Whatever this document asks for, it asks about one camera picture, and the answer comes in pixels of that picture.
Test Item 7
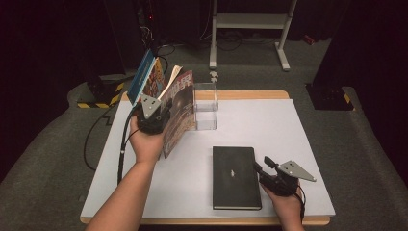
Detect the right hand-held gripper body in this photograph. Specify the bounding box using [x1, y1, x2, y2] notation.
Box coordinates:
[261, 160, 318, 197]

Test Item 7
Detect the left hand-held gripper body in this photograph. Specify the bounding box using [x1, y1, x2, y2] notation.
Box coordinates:
[137, 93, 172, 135]

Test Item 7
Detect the purple magazine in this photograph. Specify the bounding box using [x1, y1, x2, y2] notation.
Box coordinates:
[157, 64, 196, 160]

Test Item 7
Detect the black notebook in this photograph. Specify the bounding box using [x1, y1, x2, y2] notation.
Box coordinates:
[212, 145, 263, 212]

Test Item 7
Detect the light blue picture book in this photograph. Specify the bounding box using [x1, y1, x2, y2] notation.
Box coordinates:
[140, 57, 168, 101]

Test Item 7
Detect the dark blue picture book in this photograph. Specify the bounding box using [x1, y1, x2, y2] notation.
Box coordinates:
[126, 48, 157, 105]

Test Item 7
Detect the clear acrylic book rack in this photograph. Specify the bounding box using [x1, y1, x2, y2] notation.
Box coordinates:
[191, 82, 219, 131]

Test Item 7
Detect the person's right hand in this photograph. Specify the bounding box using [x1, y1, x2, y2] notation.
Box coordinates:
[260, 182, 305, 226]

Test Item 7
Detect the person's left hand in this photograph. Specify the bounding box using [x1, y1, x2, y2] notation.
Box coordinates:
[128, 115, 166, 166]

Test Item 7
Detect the white table mat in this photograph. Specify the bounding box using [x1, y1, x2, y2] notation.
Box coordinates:
[80, 98, 337, 219]

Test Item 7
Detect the black base with yellow stripes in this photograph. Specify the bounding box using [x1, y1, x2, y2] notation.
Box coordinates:
[305, 83, 356, 112]
[76, 75, 125, 110]

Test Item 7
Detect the dark equipment cabinet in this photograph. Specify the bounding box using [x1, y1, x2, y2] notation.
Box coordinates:
[103, 0, 162, 72]

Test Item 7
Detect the white metal stand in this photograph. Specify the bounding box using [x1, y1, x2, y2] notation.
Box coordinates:
[209, 0, 298, 72]

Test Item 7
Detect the right hand-held gripper cable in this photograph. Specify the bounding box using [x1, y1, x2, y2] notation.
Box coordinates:
[294, 185, 308, 224]

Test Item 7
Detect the hand-held gripper cable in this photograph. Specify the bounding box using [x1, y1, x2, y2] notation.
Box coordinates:
[294, 185, 308, 224]
[116, 103, 144, 186]

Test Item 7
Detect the black floor cable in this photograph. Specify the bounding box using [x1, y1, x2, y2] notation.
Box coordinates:
[83, 105, 114, 171]
[123, 44, 177, 91]

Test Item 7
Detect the left hand-held gripper cable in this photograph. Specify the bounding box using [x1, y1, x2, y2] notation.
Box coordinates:
[116, 103, 144, 186]

